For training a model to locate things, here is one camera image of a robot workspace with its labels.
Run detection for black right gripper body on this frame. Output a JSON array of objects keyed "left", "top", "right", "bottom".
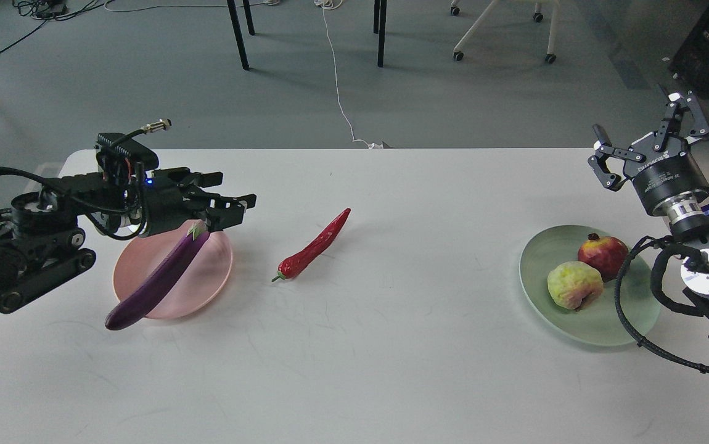
[{"left": 629, "top": 136, "right": 709, "bottom": 216}]

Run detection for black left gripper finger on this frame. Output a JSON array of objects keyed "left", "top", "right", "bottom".
[
  {"left": 170, "top": 170, "right": 224, "bottom": 192},
  {"left": 197, "top": 193, "right": 258, "bottom": 231}
]

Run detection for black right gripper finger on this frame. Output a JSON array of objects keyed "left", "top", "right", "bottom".
[
  {"left": 652, "top": 84, "right": 709, "bottom": 152},
  {"left": 588, "top": 124, "right": 645, "bottom": 191}
]

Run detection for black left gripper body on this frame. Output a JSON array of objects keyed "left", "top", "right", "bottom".
[{"left": 138, "top": 175, "right": 200, "bottom": 238}]

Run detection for red pomegranate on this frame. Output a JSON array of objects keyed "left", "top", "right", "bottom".
[{"left": 577, "top": 232, "right": 629, "bottom": 282}]

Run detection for purple eggplant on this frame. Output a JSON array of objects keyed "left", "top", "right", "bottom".
[{"left": 105, "top": 222, "right": 210, "bottom": 331}]

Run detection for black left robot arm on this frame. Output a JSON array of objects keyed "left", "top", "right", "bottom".
[{"left": 0, "top": 119, "right": 256, "bottom": 314}]

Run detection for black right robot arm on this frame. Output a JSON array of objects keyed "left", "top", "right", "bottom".
[{"left": 588, "top": 92, "right": 709, "bottom": 374}]

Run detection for pink plate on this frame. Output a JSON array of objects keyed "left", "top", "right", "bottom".
[{"left": 107, "top": 220, "right": 234, "bottom": 329}]

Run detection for red chili pepper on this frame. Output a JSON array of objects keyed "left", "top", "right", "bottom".
[{"left": 271, "top": 208, "right": 351, "bottom": 282}]

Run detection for white office chair base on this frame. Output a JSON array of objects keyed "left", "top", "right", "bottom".
[{"left": 451, "top": 1, "right": 562, "bottom": 65}]

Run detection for black table leg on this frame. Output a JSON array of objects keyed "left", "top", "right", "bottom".
[
  {"left": 374, "top": 1, "right": 387, "bottom": 68},
  {"left": 242, "top": 0, "right": 255, "bottom": 36},
  {"left": 226, "top": 0, "right": 250, "bottom": 71}
]

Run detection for green plate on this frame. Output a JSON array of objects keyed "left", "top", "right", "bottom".
[{"left": 520, "top": 225, "right": 662, "bottom": 347}]

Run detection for black floor cables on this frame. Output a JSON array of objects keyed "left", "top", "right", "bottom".
[{"left": 0, "top": 0, "right": 109, "bottom": 73}]

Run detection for white floor cable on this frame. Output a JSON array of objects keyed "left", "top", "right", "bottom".
[{"left": 314, "top": 0, "right": 385, "bottom": 150}]

